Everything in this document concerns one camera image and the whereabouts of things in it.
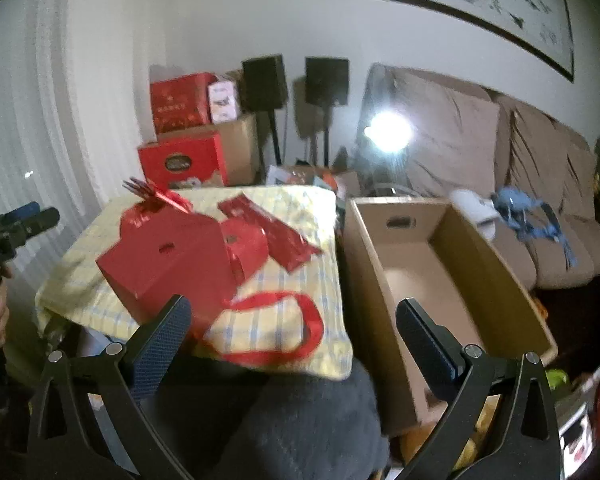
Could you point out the white printed box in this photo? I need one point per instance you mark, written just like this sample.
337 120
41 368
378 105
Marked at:
224 102

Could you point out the yellow checked cloth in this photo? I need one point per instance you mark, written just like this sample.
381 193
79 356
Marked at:
80 265

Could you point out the white domed device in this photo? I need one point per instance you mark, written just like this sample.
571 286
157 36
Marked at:
475 210

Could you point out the person's dark clothing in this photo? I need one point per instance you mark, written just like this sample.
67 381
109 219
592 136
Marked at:
305 425

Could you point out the brown sofa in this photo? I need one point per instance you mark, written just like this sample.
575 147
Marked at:
555 240

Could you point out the black speaker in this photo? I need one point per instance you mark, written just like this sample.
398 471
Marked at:
327 80
265 82

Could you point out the brown carton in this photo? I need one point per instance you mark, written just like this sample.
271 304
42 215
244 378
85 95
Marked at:
240 150

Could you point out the carton of assorted clutter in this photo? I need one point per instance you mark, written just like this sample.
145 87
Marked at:
310 177

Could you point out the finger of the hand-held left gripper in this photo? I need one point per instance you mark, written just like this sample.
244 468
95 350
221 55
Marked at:
37 225
20 212

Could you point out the long red foil packet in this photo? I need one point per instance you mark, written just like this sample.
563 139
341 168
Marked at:
270 232

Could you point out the black speaker stand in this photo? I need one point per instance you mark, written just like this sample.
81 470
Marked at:
326 135
276 135

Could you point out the beige sofa cushion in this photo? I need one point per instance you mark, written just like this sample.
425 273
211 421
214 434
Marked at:
540 155
455 130
580 170

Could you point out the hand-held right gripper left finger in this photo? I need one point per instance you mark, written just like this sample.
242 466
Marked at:
155 355

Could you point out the red raffia bundle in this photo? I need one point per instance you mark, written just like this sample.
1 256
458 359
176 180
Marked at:
175 201

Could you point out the bright portable lamp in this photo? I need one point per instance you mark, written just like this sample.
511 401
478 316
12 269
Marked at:
387 132

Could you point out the red carton with oval label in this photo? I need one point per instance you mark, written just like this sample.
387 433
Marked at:
180 162

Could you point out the red square gift box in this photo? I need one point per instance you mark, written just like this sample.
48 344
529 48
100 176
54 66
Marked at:
165 270

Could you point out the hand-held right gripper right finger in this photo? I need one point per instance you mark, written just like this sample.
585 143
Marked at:
427 355

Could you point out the green plastic container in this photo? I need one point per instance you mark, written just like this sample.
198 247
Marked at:
557 379

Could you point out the cardboard box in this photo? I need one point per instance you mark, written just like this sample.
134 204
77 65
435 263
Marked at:
415 270

